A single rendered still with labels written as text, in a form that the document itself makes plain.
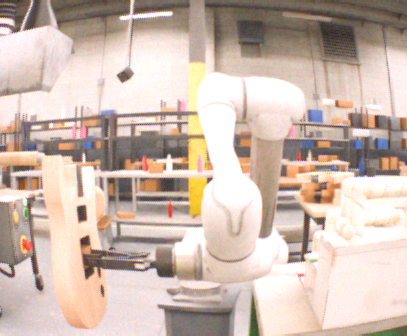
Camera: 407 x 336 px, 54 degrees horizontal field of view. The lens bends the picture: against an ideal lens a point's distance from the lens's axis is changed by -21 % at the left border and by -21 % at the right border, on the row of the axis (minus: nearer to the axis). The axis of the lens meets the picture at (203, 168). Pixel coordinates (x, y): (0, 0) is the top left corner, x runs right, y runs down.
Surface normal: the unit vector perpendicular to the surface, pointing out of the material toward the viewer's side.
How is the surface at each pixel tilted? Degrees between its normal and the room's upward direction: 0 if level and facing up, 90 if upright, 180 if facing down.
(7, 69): 90
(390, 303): 90
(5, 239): 90
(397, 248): 90
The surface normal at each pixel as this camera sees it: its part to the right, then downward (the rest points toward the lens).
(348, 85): -0.04, 0.05
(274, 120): 0.07, 0.58
